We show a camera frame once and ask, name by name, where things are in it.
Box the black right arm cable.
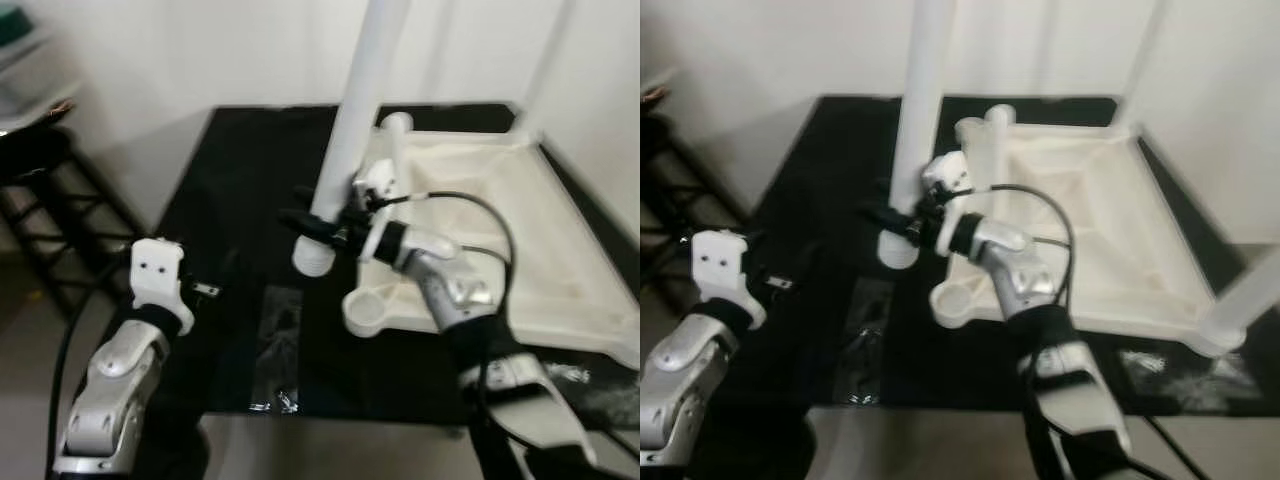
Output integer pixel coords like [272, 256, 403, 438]
[985, 185, 1077, 321]
[400, 190, 517, 331]

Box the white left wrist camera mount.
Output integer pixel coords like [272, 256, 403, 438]
[692, 230, 766, 331]
[130, 238, 196, 336]

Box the green pot lid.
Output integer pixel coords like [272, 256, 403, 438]
[0, 5, 36, 46]

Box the white plastic table top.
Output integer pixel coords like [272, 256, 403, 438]
[342, 125, 641, 371]
[930, 120, 1251, 356]

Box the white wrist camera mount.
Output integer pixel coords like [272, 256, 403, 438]
[922, 150, 976, 251]
[130, 238, 196, 336]
[352, 160, 401, 261]
[692, 230, 766, 331]

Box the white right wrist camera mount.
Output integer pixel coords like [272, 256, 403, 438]
[922, 150, 976, 251]
[352, 160, 401, 261]

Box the clear tape strip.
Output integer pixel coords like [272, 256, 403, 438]
[835, 278, 896, 406]
[250, 285, 303, 413]

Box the black tablecloth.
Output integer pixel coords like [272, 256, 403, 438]
[140, 103, 641, 426]
[745, 95, 1280, 416]

